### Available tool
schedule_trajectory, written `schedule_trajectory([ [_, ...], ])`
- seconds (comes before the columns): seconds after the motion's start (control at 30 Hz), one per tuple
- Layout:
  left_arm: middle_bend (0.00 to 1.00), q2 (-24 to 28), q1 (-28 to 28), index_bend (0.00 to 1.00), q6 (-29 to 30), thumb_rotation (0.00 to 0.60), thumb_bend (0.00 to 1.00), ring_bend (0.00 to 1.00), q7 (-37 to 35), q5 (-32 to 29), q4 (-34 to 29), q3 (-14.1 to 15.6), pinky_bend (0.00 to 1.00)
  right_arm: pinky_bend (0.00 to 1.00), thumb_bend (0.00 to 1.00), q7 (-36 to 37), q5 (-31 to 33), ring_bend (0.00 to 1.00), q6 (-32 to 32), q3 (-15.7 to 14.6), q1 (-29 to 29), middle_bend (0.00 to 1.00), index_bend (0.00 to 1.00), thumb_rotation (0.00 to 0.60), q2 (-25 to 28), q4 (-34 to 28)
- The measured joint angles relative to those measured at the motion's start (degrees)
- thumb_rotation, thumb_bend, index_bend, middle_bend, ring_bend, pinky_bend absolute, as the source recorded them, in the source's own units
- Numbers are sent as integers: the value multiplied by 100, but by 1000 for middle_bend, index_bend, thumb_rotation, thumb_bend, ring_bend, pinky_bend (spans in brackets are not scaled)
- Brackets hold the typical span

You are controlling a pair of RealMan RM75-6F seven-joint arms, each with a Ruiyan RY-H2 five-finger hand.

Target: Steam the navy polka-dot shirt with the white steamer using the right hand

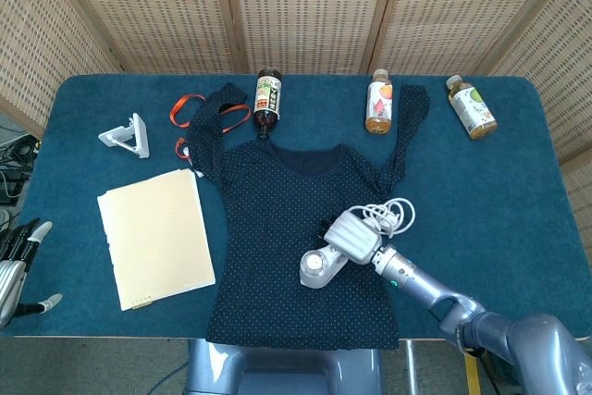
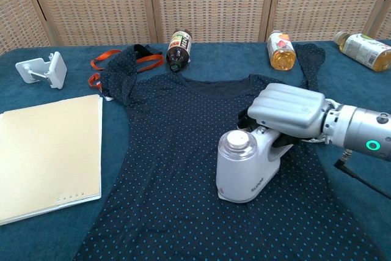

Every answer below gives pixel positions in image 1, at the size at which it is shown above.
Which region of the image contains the woven wicker folding screen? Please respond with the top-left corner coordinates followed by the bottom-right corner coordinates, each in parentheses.
top-left (0, 0), bottom-right (592, 253)

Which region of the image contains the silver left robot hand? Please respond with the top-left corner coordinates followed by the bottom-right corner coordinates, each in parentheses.
top-left (0, 217), bottom-right (65, 329)

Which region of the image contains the orange label tea bottle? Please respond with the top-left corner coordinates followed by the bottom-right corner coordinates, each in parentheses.
top-left (364, 68), bottom-right (394, 134)

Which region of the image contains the navy dotted long-sleeve shirt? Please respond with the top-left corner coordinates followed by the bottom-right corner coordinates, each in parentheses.
top-left (186, 81), bottom-right (432, 352)

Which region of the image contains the white folding phone stand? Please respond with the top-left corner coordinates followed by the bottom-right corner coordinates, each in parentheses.
top-left (97, 112), bottom-right (152, 159)

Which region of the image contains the green label tea bottle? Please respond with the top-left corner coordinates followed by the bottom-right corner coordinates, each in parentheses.
top-left (445, 75), bottom-right (499, 141)

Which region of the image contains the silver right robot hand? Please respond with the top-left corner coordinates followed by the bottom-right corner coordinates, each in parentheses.
top-left (316, 209), bottom-right (383, 267)

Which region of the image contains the floor cable bundle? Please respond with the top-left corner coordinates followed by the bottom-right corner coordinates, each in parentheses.
top-left (0, 133), bottom-right (41, 204)

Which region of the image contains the white table leg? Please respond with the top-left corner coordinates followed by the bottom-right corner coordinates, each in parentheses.
top-left (404, 339), bottom-right (417, 395)

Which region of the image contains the blue-grey robot torso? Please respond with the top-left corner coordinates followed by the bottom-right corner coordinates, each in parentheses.
top-left (184, 338), bottom-right (385, 395)

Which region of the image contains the teal table cover cloth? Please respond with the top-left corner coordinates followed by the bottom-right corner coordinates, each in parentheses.
top-left (0, 73), bottom-right (592, 339)

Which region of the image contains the dark brown drink bottle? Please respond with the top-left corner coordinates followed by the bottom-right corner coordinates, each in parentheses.
top-left (253, 68), bottom-right (283, 140)

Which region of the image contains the white charger cable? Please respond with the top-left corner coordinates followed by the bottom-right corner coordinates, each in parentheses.
top-left (353, 197), bottom-right (416, 240)

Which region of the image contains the orange lanyard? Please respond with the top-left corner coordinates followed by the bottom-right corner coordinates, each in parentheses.
top-left (169, 94), bottom-right (251, 159)

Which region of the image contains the white garment steamer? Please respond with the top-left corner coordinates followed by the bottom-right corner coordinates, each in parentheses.
top-left (299, 240), bottom-right (348, 289)

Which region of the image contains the yellow floor tape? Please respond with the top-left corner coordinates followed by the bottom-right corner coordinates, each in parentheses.
top-left (463, 352), bottom-right (482, 395)

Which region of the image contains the cream loose-leaf binder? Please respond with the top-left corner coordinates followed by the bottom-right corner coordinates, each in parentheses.
top-left (96, 168), bottom-right (216, 312)

